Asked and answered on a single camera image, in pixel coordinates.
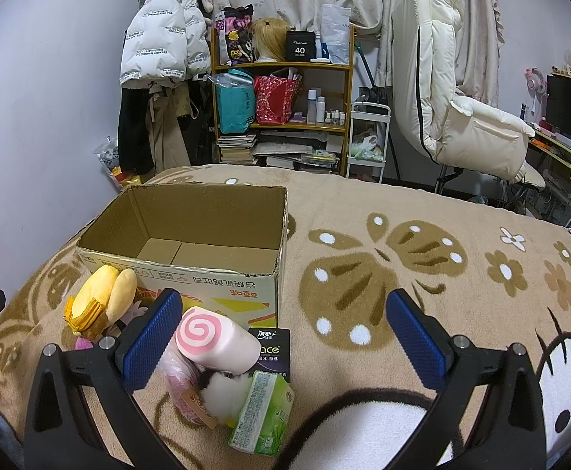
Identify black Face tissue pack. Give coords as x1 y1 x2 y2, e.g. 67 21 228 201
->
248 328 291 382

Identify yellow plush toy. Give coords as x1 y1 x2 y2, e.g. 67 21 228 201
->
63 265 138 341

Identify open cardboard box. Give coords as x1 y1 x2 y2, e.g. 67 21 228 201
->
76 183 287 328

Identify white black fluffy plush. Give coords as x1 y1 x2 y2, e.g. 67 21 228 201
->
198 370 252 425

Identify pink towel package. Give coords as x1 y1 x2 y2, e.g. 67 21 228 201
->
158 340 217 428

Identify stack of books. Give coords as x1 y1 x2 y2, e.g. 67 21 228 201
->
216 134 257 165

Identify blonde wig head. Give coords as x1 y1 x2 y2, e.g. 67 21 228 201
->
250 18 291 63

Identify red bag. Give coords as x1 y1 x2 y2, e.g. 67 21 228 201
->
254 75 300 125

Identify black box number 40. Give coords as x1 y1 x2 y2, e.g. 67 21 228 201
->
285 31 317 63

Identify cream padded chair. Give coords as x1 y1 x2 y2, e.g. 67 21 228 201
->
391 0 545 189

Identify white puffer jacket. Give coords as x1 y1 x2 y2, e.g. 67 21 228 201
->
120 0 211 89

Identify pink swirl roll plush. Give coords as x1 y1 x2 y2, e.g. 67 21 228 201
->
174 307 261 374

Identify wooden shelf unit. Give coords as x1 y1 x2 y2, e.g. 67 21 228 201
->
210 18 353 174

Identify pink flower plush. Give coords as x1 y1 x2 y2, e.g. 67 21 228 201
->
74 300 148 350

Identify green tissue pack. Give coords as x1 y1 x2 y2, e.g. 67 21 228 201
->
228 371 295 456

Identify white trolley cart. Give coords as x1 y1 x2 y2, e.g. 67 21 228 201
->
346 101 391 184

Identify teal bag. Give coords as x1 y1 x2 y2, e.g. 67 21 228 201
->
215 69 256 134

